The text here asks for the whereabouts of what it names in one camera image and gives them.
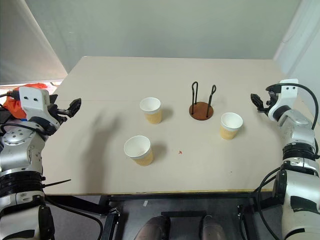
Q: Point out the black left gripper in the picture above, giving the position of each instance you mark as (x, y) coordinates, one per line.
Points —
(56, 114)

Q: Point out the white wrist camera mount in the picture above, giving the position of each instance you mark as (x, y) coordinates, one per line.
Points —
(32, 105)
(287, 97)

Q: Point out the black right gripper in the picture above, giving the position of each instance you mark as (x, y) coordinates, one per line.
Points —
(273, 96)

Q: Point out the tan ribbed paper cup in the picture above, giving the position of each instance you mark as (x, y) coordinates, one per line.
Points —
(145, 159)
(227, 133)
(154, 117)

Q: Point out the white backdrop panel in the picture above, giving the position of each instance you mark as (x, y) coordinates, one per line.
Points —
(300, 32)
(22, 37)

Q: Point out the black zip tie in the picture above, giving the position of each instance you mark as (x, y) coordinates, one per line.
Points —
(57, 183)

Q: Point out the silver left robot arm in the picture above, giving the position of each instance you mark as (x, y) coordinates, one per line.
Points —
(17, 155)

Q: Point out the dark rounded shape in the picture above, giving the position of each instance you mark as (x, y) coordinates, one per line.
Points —
(213, 228)
(153, 228)

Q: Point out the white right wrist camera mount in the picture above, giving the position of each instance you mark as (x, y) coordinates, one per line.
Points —
(287, 97)

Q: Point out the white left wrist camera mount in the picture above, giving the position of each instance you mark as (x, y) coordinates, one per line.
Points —
(32, 105)

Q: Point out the orange cloth bag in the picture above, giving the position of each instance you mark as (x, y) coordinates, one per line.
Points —
(12, 106)

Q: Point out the small red speck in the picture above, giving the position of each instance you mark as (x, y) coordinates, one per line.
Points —
(180, 152)

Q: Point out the black metal table frame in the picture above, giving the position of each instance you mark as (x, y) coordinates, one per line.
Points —
(175, 197)

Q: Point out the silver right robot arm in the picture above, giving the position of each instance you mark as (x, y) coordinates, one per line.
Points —
(300, 132)

